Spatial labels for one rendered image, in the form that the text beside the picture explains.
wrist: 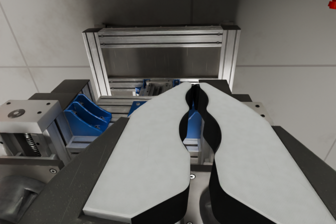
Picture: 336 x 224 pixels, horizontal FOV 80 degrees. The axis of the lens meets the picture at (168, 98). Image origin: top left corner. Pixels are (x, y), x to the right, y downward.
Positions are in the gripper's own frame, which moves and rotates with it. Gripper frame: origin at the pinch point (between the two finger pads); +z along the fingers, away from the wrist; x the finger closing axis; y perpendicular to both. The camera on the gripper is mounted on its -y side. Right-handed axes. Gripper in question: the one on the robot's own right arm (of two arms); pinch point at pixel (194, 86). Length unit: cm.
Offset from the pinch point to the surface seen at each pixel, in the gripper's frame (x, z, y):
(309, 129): 105, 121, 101
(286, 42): 65, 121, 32
